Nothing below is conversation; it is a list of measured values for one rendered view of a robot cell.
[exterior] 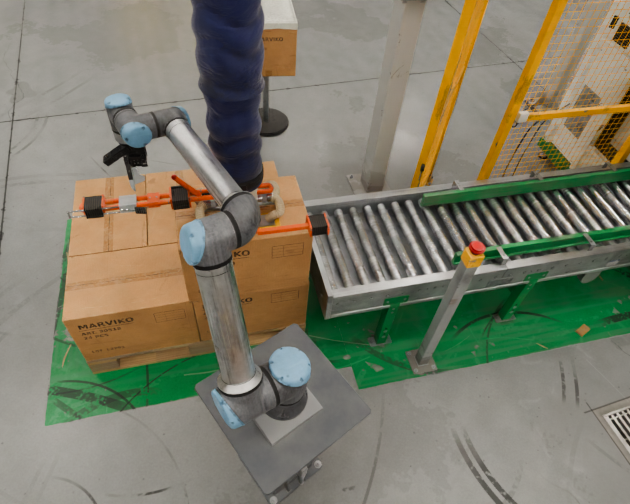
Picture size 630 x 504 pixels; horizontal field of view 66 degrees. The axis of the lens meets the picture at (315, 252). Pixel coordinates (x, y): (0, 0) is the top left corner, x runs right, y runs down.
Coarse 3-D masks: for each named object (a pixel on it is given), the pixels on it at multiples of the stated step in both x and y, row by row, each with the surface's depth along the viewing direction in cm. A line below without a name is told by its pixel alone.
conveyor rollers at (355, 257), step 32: (544, 192) 310; (576, 192) 316; (608, 192) 315; (384, 224) 285; (416, 224) 285; (448, 224) 286; (480, 224) 287; (512, 224) 289; (576, 224) 296; (608, 224) 296; (352, 256) 265; (384, 256) 268; (416, 256) 269; (448, 256) 271; (512, 256) 274
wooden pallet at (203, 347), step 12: (300, 324) 281; (252, 336) 288; (264, 336) 288; (168, 348) 266; (180, 348) 279; (192, 348) 272; (204, 348) 276; (96, 360) 258; (108, 360) 261; (120, 360) 272; (132, 360) 272; (144, 360) 273; (156, 360) 274; (168, 360) 276; (96, 372) 267
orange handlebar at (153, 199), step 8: (264, 184) 218; (200, 192) 212; (208, 192) 213; (264, 192) 215; (104, 200) 204; (112, 200) 204; (152, 200) 205; (160, 200) 206; (168, 200) 207; (192, 200) 209; (200, 200) 210; (80, 208) 200; (112, 208) 202; (296, 224) 203; (304, 224) 203; (256, 232) 200; (264, 232) 199; (272, 232) 200; (280, 232) 202
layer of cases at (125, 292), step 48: (96, 192) 283; (144, 192) 286; (96, 240) 260; (144, 240) 262; (96, 288) 240; (144, 288) 242; (288, 288) 251; (96, 336) 242; (144, 336) 253; (192, 336) 264
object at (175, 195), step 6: (174, 186) 210; (180, 186) 211; (174, 192) 209; (180, 192) 209; (186, 192) 210; (174, 198) 207; (180, 198) 207; (186, 198) 207; (174, 204) 207; (180, 204) 207; (186, 204) 208
